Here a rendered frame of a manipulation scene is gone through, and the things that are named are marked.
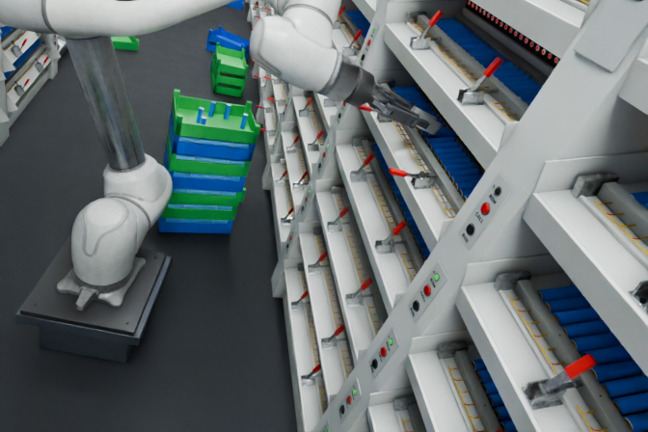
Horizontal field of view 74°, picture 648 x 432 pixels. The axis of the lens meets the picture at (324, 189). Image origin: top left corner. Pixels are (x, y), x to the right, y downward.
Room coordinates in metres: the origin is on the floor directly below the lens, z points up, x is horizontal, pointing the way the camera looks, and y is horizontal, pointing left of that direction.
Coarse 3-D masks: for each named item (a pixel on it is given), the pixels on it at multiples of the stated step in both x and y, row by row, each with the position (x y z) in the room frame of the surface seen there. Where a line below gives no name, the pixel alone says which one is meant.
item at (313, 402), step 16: (288, 272) 1.16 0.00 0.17; (304, 272) 1.17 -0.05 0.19; (288, 288) 1.09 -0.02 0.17; (304, 288) 1.10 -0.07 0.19; (288, 304) 1.03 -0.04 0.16; (304, 304) 1.02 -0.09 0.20; (304, 320) 0.97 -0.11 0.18; (304, 336) 0.92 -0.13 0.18; (304, 352) 0.86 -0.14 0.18; (304, 368) 0.81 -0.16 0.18; (320, 368) 0.77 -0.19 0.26; (304, 384) 0.76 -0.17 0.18; (320, 384) 0.77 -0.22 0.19; (304, 400) 0.72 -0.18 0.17; (320, 400) 0.72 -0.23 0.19; (304, 416) 0.67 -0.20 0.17; (320, 416) 0.68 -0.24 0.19
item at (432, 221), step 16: (384, 80) 1.18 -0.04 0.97; (400, 80) 1.21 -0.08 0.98; (368, 112) 1.06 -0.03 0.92; (384, 128) 0.97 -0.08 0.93; (448, 128) 1.01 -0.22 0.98; (384, 144) 0.92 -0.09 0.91; (400, 144) 0.91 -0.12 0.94; (400, 160) 0.85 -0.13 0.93; (400, 176) 0.81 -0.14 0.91; (416, 192) 0.74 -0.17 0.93; (432, 192) 0.75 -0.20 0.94; (416, 208) 0.72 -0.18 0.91; (432, 208) 0.70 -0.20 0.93; (432, 224) 0.66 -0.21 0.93; (448, 224) 0.61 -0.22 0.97; (432, 240) 0.64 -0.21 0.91
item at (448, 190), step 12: (384, 84) 1.17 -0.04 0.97; (408, 132) 0.94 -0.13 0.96; (408, 144) 0.90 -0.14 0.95; (420, 144) 0.88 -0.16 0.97; (420, 156) 0.86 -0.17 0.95; (432, 156) 0.84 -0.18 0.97; (420, 168) 0.81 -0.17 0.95; (432, 168) 0.80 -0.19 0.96; (444, 180) 0.76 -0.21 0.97; (444, 192) 0.74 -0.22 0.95; (456, 192) 0.73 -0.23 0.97; (456, 204) 0.69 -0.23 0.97
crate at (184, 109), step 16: (176, 96) 1.42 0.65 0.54; (176, 112) 1.40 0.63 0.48; (192, 112) 1.45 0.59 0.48; (208, 112) 1.50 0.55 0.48; (224, 112) 1.53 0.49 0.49; (240, 112) 1.56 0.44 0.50; (176, 128) 1.26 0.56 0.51; (192, 128) 1.29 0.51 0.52; (208, 128) 1.32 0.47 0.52; (224, 128) 1.34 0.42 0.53; (240, 128) 1.47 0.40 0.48; (256, 128) 1.41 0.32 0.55
